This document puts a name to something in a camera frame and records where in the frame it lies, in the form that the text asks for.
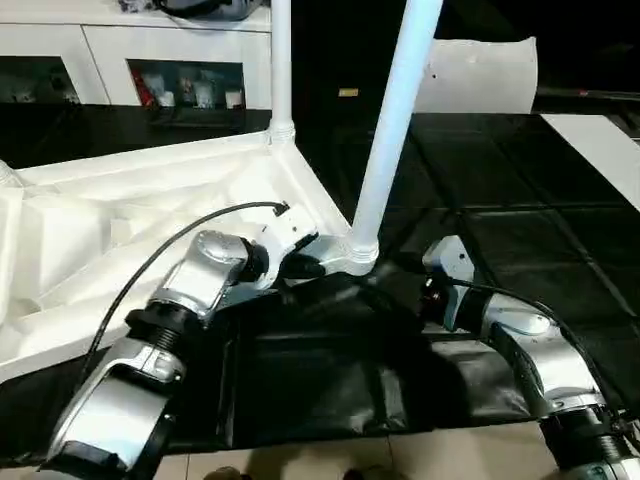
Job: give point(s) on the white plastic table leg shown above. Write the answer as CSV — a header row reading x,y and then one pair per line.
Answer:
x,y
395,130
281,70

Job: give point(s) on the white plastic table top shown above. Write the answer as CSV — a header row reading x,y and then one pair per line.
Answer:
x,y
100,220

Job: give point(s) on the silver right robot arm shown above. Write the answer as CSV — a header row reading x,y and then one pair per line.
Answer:
x,y
530,350

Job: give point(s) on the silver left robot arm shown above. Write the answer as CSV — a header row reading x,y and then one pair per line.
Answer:
x,y
160,340

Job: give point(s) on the small tan label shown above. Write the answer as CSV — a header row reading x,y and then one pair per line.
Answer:
x,y
348,92

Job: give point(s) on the flat white board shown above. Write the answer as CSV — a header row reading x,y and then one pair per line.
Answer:
x,y
605,145

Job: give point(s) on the dark round pot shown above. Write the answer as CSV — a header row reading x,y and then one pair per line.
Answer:
x,y
215,6

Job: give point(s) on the white cabinet with glass doors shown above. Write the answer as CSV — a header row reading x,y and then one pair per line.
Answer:
x,y
120,50

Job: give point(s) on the small metal clutter pile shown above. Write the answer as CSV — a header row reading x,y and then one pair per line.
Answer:
x,y
135,5

